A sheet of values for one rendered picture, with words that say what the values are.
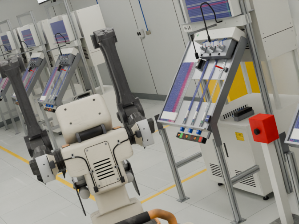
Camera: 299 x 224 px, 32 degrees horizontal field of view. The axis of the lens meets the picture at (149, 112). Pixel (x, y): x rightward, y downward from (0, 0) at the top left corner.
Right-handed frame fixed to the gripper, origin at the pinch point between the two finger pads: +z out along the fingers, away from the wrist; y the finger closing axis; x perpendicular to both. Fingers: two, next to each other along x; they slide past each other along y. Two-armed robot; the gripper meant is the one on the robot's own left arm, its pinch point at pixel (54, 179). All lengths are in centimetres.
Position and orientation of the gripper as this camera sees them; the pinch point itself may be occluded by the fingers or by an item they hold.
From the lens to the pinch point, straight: 263.1
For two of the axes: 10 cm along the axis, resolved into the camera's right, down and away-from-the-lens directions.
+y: -9.5, 3.0, -1.1
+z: 1.7, 7.6, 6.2
